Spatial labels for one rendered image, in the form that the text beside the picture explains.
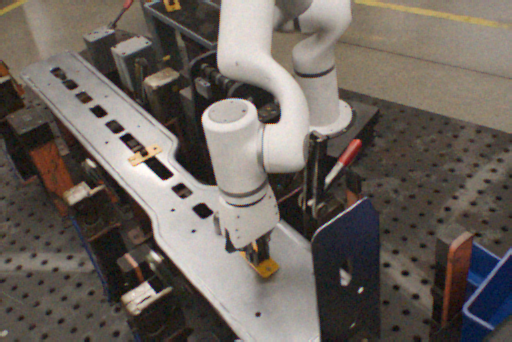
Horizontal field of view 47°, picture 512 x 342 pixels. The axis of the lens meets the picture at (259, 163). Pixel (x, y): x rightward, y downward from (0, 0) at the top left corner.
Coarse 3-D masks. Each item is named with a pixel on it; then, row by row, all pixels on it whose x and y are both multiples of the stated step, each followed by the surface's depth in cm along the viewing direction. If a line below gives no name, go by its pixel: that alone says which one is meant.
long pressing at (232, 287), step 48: (48, 96) 169; (96, 96) 165; (96, 144) 147; (144, 144) 145; (144, 192) 131; (192, 240) 117; (288, 240) 114; (240, 288) 106; (288, 288) 105; (240, 336) 99; (288, 336) 97
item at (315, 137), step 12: (312, 132) 104; (312, 144) 102; (324, 144) 103; (312, 156) 106; (324, 156) 104; (312, 168) 108; (324, 168) 106; (312, 180) 109; (324, 180) 107; (312, 192) 110
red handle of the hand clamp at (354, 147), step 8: (352, 144) 111; (360, 144) 111; (344, 152) 111; (352, 152) 110; (344, 160) 110; (336, 168) 111; (344, 168) 111; (328, 176) 111; (336, 176) 111; (328, 184) 111; (312, 200) 111
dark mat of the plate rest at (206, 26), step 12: (180, 0) 169; (192, 0) 168; (168, 12) 164; (180, 12) 163; (192, 12) 162; (204, 12) 161; (216, 12) 160; (180, 24) 157; (192, 24) 156; (204, 24) 155; (216, 24) 154; (204, 36) 150; (216, 36) 149
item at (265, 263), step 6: (240, 252) 111; (258, 252) 109; (258, 258) 108; (264, 258) 109; (270, 258) 109; (252, 264) 108; (264, 264) 108; (270, 264) 108; (276, 264) 108; (258, 270) 107; (264, 270) 107; (270, 270) 107; (276, 270) 107; (264, 276) 106
